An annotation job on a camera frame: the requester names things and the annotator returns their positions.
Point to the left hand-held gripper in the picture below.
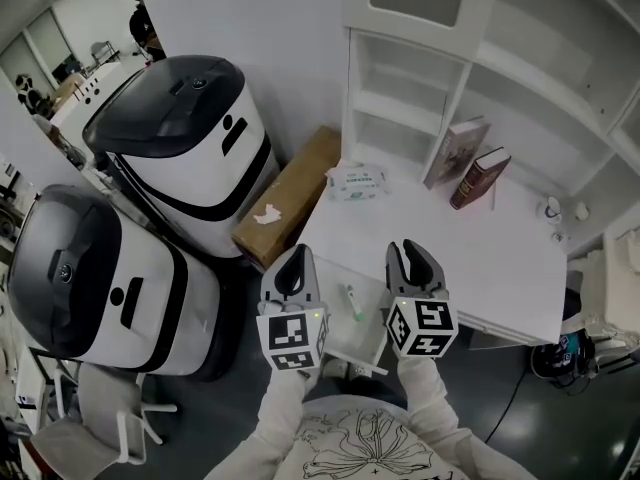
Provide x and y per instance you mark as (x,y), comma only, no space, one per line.
(292,335)

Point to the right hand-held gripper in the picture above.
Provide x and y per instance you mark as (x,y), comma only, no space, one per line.
(422,328)

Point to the small white green item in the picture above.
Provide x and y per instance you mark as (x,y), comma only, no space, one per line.
(353,302)

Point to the white drawer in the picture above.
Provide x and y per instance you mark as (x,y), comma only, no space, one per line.
(345,333)

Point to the person's right forearm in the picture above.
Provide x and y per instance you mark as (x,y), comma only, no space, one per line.
(432,398)

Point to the person's left forearm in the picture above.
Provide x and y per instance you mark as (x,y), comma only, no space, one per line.
(272,413)

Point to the brown cardboard box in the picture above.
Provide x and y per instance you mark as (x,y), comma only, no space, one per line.
(290,198)

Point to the white wet wipes pack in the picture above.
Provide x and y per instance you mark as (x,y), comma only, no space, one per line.
(357,183)

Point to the dark red hardcover book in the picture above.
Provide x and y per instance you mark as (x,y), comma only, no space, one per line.
(480,178)

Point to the grey picture book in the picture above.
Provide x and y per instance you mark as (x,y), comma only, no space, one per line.
(457,150)

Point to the white mug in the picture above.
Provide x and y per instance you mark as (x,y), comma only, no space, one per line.
(550,210)

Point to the white black service robot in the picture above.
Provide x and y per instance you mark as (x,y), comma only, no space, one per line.
(185,138)
(100,278)

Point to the person's printed white shirt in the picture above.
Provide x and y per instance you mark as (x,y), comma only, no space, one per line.
(370,443)

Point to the white shelf cabinet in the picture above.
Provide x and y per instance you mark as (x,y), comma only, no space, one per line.
(520,68)

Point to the white chair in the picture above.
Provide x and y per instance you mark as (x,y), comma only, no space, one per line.
(105,418)

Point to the white low cabinet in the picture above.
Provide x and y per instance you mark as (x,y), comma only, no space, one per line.
(95,93)

